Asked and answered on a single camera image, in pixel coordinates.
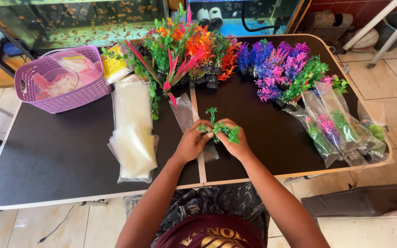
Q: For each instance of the black folding table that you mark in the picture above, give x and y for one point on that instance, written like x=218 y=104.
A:
x=64 y=155

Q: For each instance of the white red ball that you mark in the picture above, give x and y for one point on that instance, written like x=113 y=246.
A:
x=367 y=40

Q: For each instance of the grey cushion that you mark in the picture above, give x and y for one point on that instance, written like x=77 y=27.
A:
x=357 y=199

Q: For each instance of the clear plastic bag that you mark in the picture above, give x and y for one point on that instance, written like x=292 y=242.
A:
x=184 y=113

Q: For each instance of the small green plastic plant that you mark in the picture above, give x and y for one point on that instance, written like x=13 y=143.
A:
x=232 y=132

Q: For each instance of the aquarium with blue bottom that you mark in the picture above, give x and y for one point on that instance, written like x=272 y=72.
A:
x=240 y=26

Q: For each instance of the aquarium with orange fish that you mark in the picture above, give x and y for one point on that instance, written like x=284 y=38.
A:
x=74 y=24

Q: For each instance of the white pipe pieces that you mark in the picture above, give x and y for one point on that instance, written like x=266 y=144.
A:
x=209 y=16

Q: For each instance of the white cushion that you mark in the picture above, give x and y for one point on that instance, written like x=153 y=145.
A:
x=367 y=230

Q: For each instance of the bagged dark green plastic plant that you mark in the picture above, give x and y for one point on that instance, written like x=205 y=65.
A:
x=342 y=124

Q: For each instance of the flat stack of clear bags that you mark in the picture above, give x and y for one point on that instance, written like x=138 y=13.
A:
x=133 y=103

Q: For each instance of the white metal stand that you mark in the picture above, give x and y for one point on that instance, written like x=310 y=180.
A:
x=370 y=24

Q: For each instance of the bagged light green plastic plant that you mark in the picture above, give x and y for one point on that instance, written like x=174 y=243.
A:
x=377 y=132

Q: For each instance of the maroon shirt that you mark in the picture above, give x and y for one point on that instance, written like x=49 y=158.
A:
x=208 y=232

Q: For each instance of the yellow packet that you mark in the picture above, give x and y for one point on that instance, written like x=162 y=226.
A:
x=113 y=66

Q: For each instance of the bagged green pink plastic plant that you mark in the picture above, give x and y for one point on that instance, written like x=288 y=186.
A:
x=317 y=139

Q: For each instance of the person's right hand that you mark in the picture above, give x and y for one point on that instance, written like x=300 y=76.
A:
x=236 y=146

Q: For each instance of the person's left hand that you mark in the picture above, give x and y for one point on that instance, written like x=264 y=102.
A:
x=190 y=146

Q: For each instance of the purple plastic basket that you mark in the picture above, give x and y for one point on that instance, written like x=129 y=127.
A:
x=66 y=103

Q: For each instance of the red pink long-leaf plant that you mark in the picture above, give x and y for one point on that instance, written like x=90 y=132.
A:
x=179 y=69

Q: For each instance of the grey patterned shorts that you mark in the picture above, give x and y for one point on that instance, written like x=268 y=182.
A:
x=212 y=199

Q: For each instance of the clear bag with white pieces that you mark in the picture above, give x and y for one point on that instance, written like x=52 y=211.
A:
x=64 y=81

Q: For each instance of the heap of orange green plants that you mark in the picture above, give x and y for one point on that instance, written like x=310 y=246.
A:
x=198 y=44

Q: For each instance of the green leafy plastic plant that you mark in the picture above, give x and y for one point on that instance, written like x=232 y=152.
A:
x=303 y=79

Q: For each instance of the heap of purple blue plants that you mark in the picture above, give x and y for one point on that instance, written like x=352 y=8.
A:
x=271 y=65

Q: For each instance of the puffy stack of clear bags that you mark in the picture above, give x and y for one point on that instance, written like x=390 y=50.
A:
x=134 y=151

